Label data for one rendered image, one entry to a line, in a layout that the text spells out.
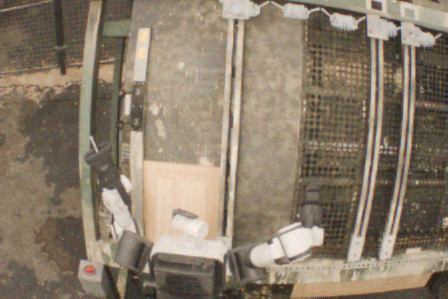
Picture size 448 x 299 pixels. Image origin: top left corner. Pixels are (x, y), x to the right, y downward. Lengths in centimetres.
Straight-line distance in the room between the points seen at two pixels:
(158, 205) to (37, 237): 156
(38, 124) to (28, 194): 73
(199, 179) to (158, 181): 17
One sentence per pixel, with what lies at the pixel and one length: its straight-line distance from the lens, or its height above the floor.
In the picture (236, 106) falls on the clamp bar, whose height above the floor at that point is 147.
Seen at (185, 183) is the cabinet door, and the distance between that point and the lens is 278.
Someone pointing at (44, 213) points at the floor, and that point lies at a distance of 429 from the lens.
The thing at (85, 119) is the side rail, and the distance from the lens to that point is 278.
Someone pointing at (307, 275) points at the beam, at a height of 85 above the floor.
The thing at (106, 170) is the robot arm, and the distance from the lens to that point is 237.
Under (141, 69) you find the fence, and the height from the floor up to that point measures 155.
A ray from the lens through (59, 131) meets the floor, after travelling 481.
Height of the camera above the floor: 324
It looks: 44 degrees down
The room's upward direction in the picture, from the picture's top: straight up
